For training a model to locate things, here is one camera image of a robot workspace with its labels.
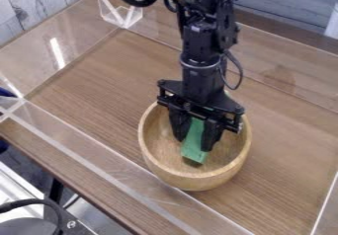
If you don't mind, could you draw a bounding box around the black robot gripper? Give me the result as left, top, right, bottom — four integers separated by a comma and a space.
158, 63, 245, 152

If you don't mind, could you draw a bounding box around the green rectangular block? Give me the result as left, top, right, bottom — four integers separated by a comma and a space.
181, 118, 209, 164

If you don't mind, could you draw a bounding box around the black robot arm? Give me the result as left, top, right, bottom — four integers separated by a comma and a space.
123, 0, 245, 152

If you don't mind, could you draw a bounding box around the brown wooden bowl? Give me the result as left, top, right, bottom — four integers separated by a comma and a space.
138, 103, 253, 192

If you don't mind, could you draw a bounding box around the black table leg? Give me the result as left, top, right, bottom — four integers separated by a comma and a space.
50, 179, 65, 203

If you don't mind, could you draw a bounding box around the clear acrylic tray wall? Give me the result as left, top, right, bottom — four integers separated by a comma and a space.
0, 0, 338, 235

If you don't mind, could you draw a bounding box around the metal table bracket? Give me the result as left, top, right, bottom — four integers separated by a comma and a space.
45, 206, 98, 235

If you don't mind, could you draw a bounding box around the black cable loop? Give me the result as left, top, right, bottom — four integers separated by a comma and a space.
0, 198, 65, 235

